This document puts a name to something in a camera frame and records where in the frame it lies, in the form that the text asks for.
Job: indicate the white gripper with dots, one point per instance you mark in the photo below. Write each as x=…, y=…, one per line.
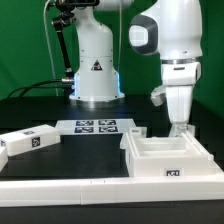
x=179, y=81

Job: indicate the white cabinet door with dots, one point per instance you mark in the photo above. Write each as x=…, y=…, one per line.
x=177, y=130
x=138, y=131

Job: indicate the white cabinet body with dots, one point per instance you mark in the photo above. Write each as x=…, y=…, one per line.
x=167, y=156

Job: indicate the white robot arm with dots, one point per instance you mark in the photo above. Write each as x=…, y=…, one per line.
x=171, y=28

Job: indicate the white long cabinet top block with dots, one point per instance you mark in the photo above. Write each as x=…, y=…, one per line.
x=29, y=139

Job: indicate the white block at left edge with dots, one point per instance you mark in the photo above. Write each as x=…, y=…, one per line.
x=3, y=157

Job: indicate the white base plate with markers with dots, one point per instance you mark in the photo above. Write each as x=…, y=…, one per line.
x=94, y=126

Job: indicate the white L-shaped fence frame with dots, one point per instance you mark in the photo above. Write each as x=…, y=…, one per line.
x=111, y=190

